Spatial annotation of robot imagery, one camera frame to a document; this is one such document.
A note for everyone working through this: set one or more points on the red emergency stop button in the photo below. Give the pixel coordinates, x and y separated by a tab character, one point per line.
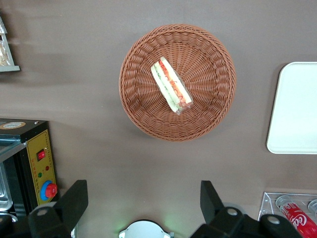
50	190

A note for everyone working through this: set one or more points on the red rocker switch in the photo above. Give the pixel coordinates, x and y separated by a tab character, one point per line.
41	155

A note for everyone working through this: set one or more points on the clear acrylic box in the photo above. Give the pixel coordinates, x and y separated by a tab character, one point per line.
268	204

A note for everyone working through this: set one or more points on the plastic-wrapped triangle sandwich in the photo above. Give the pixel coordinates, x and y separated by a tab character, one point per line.
171	85

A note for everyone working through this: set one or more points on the grey snack display shelf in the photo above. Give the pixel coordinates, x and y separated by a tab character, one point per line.
6	55

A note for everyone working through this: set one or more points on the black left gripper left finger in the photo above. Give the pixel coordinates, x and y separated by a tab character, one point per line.
65	205

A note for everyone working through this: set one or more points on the black appliance with yellow panel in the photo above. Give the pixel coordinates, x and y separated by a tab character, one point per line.
23	173

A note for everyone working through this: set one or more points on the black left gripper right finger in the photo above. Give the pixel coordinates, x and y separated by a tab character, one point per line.
213	210

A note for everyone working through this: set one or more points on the stainless steel tray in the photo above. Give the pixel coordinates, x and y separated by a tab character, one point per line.
3	193

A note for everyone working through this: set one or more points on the red cola can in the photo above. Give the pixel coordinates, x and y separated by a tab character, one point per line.
298	218

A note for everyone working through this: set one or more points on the white rectangular plastic tray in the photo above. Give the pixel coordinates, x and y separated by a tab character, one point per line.
296	106

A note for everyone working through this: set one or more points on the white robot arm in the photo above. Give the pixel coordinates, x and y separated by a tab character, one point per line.
146	230

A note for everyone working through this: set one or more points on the brown round wicker basket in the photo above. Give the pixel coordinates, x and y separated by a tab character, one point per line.
205	62

